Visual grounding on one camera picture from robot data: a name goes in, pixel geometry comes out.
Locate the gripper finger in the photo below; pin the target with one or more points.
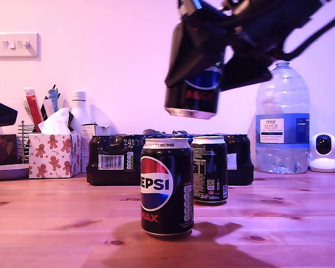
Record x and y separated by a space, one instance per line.
1 114
243 72
192 50

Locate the black Pepsi Max can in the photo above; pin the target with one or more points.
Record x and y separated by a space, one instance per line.
195 103
209 170
167 192

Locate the black Pepsi Max multipack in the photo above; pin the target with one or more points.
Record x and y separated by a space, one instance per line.
111 176

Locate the white slim packet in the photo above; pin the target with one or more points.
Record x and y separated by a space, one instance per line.
26 107

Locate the red and white tube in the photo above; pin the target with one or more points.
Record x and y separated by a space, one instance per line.
33 107

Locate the dark box with red print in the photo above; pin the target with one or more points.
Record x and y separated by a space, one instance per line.
4 150

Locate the large clear water bottle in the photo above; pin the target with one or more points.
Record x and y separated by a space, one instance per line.
282 97

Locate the black and white striped tube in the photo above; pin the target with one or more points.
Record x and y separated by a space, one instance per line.
47 107

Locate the white tissue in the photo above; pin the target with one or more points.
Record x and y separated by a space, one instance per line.
54 121

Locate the blue and white tube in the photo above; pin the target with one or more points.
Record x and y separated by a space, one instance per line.
53 96

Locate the grey plate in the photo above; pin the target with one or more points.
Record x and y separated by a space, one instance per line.
8 171

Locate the gingerbread print tissue box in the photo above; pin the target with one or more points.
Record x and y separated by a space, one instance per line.
53 156

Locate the white insulated bottle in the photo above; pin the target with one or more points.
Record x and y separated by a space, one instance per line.
78 109

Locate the small white carton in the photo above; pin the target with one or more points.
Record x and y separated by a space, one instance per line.
87 139

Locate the white wall light switch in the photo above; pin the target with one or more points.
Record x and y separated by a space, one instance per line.
18 46

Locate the small white round camera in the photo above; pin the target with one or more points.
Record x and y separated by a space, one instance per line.
324 164

